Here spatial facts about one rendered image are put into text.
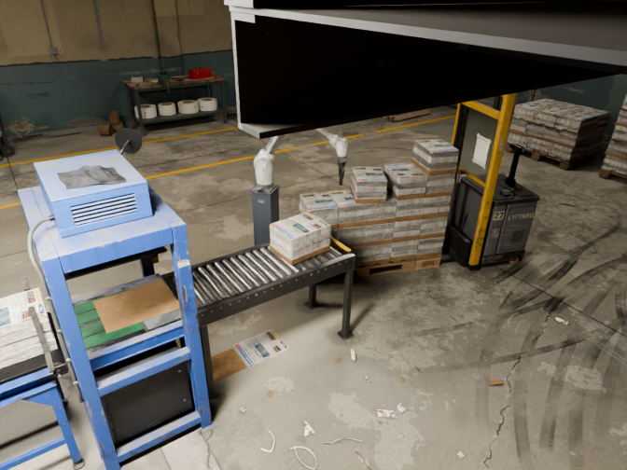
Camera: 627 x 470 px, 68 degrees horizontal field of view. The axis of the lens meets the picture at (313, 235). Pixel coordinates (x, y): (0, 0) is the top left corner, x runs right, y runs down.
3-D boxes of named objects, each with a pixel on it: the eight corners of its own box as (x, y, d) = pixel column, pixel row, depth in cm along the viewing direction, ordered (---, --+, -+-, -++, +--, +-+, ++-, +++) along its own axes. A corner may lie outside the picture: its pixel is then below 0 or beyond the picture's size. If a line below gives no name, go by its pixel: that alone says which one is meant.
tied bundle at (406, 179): (381, 186, 473) (383, 164, 462) (408, 183, 480) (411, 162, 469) (397, 200, 441) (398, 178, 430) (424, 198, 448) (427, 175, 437)
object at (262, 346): (271, 329, 402) (271, 328, 402) (289, 348, 382) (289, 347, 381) (233, 345, 384) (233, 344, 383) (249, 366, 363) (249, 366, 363)
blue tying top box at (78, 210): (123, 179, 291) (117, 148, 281) (154, 215, 248) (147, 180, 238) (42, 195, 268) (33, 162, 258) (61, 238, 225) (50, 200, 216)
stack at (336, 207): (299, 265, 494) (299, 193, 453) (399, 252, 521) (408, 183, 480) (307, 285, 461) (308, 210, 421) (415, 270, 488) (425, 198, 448)
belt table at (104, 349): (160, 283, 340) (159, 271, 335) (194, 332, 293) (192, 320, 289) (55, 316, 305) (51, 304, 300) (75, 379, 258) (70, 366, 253)
